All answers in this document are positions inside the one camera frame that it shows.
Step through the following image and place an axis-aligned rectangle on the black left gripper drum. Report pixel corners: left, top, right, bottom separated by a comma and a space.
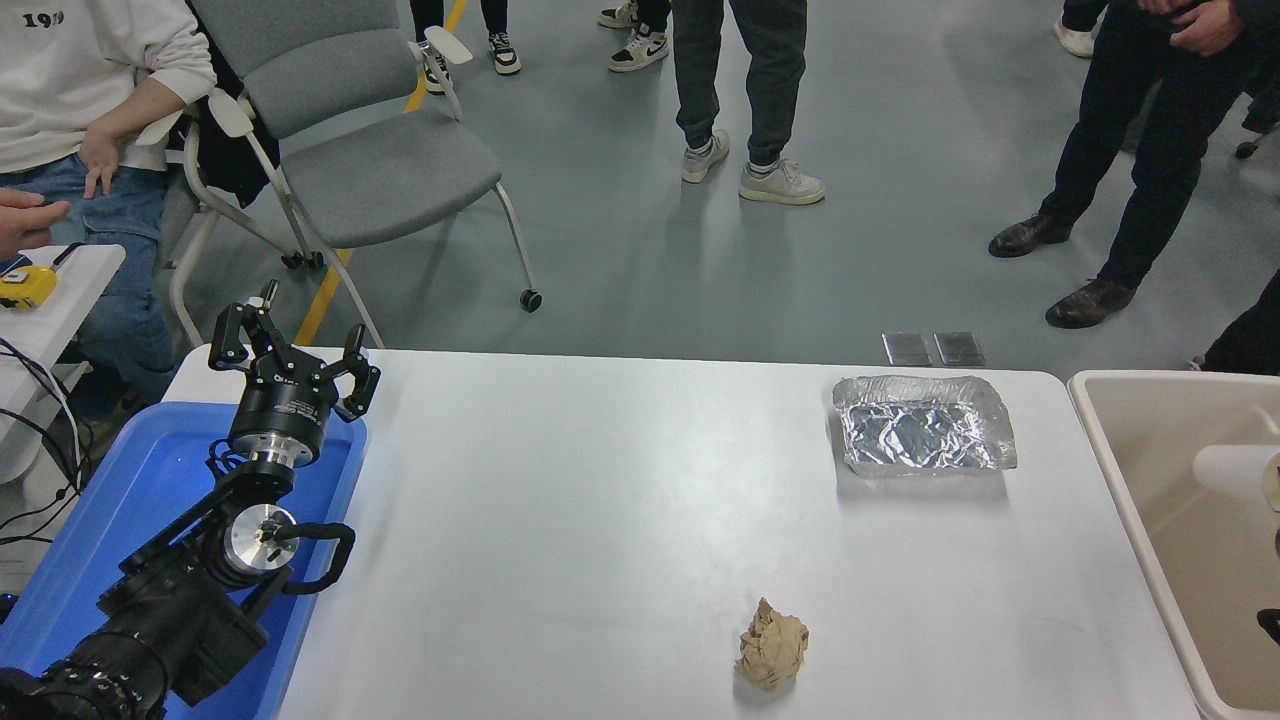
229, 368, 338, 456

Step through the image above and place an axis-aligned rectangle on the white paper cup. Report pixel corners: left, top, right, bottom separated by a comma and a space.
1192, 444, 1280, 513

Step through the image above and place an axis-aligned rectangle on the person's hand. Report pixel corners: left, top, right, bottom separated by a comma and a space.
78, 130, 122, 199
1170, 0, 1247, 57
0, 188, 72, 261

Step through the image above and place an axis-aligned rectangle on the blue plastic tray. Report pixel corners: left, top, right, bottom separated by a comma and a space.
0, 402, 369, 720

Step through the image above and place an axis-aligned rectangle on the white side table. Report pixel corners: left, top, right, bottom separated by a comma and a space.
0, 243, 127, 481

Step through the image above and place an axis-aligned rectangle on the grey padded chair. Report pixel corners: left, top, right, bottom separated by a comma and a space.
180, 0, 543, 351

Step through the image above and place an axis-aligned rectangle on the yellow tape measure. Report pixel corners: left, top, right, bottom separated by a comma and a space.
0, 265, 58, 311

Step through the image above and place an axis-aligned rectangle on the white framed chair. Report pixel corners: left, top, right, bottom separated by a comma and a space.
135, 98, 223, 349

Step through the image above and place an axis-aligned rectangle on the person in jeans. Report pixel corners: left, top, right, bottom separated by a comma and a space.
0, 0, 217, 403

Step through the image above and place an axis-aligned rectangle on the person in dark-white shoes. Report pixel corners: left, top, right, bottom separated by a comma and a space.
410, 0, 523, 96

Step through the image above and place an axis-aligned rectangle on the person in black-white sneakers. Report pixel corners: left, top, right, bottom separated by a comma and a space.
597, 0, 673, 73

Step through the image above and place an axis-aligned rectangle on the crumpled tan paper ball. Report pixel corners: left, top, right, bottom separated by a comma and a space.
735, 598, 810, 693

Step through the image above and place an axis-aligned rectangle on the person in grey trousers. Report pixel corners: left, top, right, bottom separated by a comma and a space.
672, 0, 827, 206

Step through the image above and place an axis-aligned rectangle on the silver foil tray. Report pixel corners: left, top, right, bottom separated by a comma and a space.
832, 375, 1019, 478

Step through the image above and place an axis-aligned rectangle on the large pale bin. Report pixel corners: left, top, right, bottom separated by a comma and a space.
1067, 370, 1280, 720

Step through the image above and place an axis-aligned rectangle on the person in white shoe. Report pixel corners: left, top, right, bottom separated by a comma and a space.
1053, 0, 1101, 58

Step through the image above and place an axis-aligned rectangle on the person in black trousers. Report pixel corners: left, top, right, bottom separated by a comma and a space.
988, 0, 1280, 331

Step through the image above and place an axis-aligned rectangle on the person in dark trousers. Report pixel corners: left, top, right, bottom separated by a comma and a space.
1190, 295, 1280, 376

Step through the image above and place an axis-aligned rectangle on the black wheeled chair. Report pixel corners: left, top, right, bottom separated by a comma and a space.
1235, 95, 1280, 161

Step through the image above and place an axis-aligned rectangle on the black cable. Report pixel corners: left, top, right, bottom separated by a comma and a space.
0, 335, 96, 546

